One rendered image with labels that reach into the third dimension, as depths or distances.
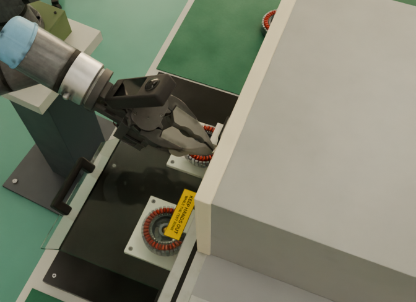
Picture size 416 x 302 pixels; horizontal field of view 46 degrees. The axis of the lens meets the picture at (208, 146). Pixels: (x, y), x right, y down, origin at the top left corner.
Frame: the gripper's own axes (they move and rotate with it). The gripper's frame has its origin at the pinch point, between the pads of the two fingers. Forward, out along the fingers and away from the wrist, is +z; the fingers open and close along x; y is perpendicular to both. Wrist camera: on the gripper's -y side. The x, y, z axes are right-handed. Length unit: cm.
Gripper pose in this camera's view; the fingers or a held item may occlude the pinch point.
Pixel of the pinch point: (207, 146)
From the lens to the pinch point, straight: 78.5
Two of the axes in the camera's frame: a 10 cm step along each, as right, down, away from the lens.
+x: -3.6, 8.1, -4.7
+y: -3.9, 3.2, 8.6
